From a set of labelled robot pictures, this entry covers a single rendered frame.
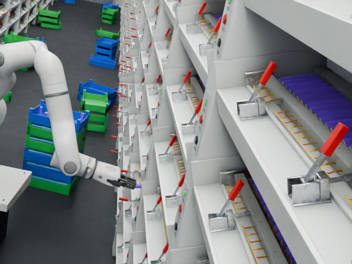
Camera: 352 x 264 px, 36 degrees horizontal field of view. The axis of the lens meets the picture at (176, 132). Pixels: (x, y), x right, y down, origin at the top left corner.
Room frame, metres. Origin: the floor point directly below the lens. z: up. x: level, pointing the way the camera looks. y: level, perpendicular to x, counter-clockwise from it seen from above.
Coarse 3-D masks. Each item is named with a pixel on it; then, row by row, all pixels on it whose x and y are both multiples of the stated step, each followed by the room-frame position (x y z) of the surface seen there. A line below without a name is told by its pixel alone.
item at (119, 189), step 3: (120, 168) 3.00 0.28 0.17; (120, 186) 2.82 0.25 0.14; (117, 189) 2.79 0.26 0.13; (120, 189) 2.79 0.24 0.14; (117, 192) 2.75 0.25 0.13; (120, 192) 2.75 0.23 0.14; (117, 195) 2.71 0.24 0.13; (120, 195) 2.71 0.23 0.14; (117, 198) 2.68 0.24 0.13; (117, 201) 2.65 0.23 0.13; (120, 201) 2.64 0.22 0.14; (117, 204) 2.61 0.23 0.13; (117, 207) 2.57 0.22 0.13; (117, 210) 2.55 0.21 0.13; (117, 213) 2.51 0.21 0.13; (117, 216) 2.41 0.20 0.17; (117, 219) 2.41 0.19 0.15
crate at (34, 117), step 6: (42, 102) 3.02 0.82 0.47; (30, 108) 2.85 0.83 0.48; (36, 108) 2.96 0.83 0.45; (42, 108) 3.02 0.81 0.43; (30, 114) 2.84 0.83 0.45; (36, 114) 2.84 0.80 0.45; (42, 114) 3.00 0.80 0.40; (78, 114) 3.03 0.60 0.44; (84, 114) 3.03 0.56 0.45; (30, 120) 2.84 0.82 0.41; (36, 120) 2.84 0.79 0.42; (42, 120) 2.84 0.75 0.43; (48, 120) 2.84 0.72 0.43; (78, 120) 2.83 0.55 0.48; (84, 120) 2.93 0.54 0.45; (78, 126) 2.83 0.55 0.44; (84, 126) 2.96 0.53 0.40; (78, 132) 2.83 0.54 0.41
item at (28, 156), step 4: (28, 148) 2.85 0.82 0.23; (24, 152) 2.84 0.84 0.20; (28, 152) 2.84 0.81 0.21; (80, 152) 3.01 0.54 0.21; (24, 156) 2.84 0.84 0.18; (28, 156) 2.84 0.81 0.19; (32, 156) 2.84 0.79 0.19; (36, 156) 2.84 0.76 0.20; (40, 156) 2.84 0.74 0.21; (44, 156) 2.84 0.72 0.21; (28, 160) 2.84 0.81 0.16; (32, 160) 2.84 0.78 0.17; (36, 160) 2.84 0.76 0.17; (40, 160) 2.84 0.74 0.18; (44, 160) 2.84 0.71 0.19; (48, 160) 2.84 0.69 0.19; (48, 164) 2.84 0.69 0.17
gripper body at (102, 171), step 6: (96, 162) 1.87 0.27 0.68; (102, 162) 1.92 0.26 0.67; (96, 168) 1.84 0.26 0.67; (102, 168) 1.86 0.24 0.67; (108, 168) 1.88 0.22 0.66; (114, 168) 1.90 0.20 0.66; (96, 174) 1.83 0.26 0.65; (102, 174) 1.83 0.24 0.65; (108, 174) 1.84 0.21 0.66; (114, 174) 1.85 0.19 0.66; (96, 180) 1.83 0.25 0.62; (102, 180) 1.83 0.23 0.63; (114, 186) 1.84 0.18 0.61
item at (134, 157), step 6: (132, 156) 2.31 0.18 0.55; (138, 156) 2.32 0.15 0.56; (132, 162) 2.31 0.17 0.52; (138, 162) 2.31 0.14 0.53; (132, 168) 2.25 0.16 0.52; (138, 168) 2.25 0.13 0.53; (138, 180) 2.12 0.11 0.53; (132, 192) 2.01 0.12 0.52; (138, 192) 2.01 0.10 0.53; (132, 198) 1.96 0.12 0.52; (138, 198) 1.96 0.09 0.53; (132, 204) 1.91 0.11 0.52; (132, 210) 1.86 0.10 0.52; (132, 216) 1.81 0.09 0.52; (132, 222) 1.71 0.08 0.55; (132, 228) 1.72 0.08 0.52
